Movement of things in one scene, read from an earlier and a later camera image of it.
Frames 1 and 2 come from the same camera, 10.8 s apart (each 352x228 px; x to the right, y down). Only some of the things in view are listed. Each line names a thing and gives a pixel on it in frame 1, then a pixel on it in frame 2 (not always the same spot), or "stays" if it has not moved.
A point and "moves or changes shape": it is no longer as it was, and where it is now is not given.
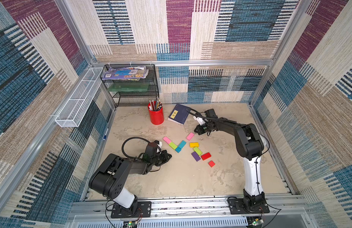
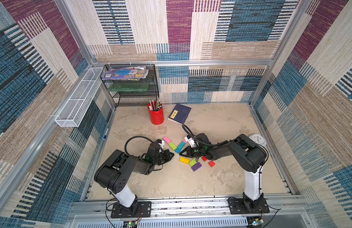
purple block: (195, 156) moves or changes shape
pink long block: (167, 139) stays
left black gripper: (164, 154) stays
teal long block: (182, 144) stays
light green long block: (173, 145) stays
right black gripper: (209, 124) → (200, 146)
